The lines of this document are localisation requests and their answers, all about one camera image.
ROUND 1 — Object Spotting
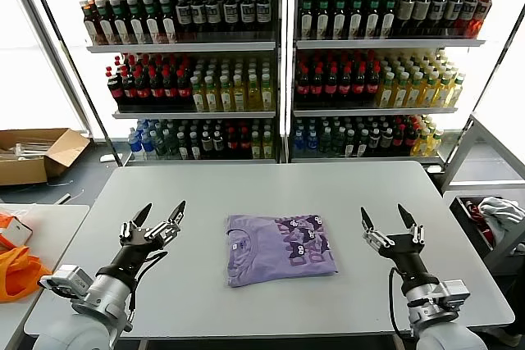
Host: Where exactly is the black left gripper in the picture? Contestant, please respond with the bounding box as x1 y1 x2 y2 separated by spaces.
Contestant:
98 200 187 281

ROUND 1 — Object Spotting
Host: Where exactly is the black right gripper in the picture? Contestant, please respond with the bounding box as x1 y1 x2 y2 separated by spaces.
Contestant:
360 202 440 289

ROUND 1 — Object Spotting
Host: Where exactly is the purple printed t-shirt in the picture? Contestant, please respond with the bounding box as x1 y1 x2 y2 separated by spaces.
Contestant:
224 212 340 289

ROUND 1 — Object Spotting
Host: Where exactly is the black storage bin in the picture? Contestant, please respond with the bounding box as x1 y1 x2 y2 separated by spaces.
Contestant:
455 196 525 261

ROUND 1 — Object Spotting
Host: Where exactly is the red garment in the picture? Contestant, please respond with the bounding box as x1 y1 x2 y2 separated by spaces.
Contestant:
467 200 500 244

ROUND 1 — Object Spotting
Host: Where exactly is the white grey garment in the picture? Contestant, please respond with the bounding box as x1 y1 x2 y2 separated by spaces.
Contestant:
477 197 525 244

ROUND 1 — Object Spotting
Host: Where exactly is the white orange carton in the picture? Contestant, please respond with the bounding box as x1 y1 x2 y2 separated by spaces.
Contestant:
0 215 34 251

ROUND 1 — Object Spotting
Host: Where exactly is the orange fabric bag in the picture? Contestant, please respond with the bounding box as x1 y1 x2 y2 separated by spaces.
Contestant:
0 211 54 302

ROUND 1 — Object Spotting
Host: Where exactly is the brown cardboard box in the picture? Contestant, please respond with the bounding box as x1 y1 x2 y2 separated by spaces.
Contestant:
0 127 92 186

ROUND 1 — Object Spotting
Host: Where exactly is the white strips bundle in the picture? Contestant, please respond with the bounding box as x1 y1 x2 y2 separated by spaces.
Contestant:
0 141 57 161

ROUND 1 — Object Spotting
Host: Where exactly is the grey metal shelf rack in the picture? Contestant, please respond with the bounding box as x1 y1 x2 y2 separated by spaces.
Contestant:
56 0 284 165
285 0 518 165

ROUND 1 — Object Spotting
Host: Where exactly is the dark drink bottle beige label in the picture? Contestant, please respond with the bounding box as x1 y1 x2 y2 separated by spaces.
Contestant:
413 0 431 35
397 0 416 35

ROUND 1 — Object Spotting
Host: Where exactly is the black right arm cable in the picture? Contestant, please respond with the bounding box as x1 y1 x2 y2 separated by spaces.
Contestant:
387 266 413 337

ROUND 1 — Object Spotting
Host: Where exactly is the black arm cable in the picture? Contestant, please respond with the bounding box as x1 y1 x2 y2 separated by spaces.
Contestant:
387 266 413 337
126 251 169 314

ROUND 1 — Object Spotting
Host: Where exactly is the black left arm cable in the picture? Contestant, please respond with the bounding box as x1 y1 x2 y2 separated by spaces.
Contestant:
126 251 169 314

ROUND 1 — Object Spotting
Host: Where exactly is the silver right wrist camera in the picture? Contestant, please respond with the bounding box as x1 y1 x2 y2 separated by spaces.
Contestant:
438 279 472 310

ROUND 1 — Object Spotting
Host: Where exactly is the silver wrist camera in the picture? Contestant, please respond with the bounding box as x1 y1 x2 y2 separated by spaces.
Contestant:
38 264 94 298
438 279 472 310

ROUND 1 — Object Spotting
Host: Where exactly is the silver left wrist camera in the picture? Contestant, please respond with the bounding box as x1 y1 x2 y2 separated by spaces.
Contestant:
38 264 94 298

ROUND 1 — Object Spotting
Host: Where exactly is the black slanted frame post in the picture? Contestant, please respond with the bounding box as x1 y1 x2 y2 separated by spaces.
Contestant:
444 8 525 166
22 0 123 166

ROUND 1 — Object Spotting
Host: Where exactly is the grey metal cart frame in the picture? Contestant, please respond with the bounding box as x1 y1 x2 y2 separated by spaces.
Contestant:
441 111 525 277

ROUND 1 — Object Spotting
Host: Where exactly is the grey slanted frame post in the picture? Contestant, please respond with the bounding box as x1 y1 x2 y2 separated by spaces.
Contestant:
7 0 92 134

